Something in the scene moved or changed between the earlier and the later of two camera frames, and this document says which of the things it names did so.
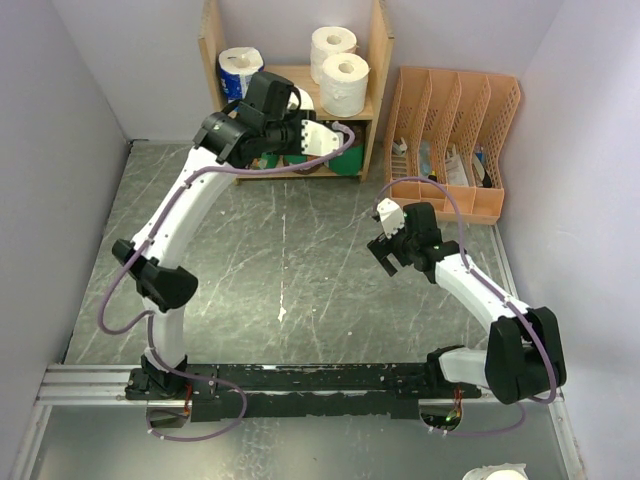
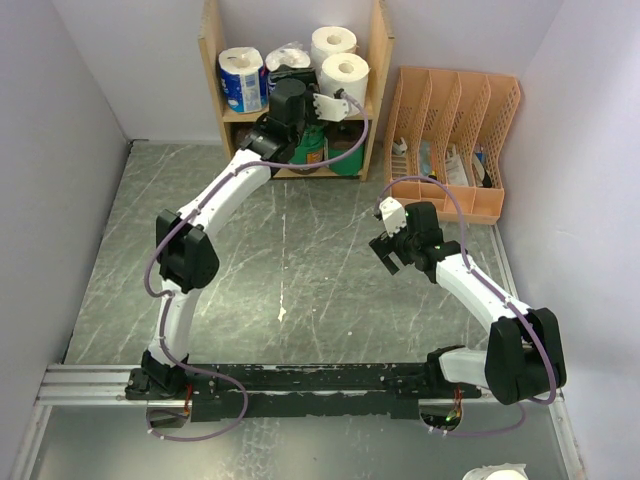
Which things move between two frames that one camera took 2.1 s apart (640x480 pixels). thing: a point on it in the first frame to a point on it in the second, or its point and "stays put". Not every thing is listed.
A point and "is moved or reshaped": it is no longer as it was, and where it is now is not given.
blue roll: x=236 y=65 stays put
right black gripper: x=381 y=251 stays put
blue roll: x=306 y=100 is moved or reshaped
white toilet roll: x=327 y=42 stays put
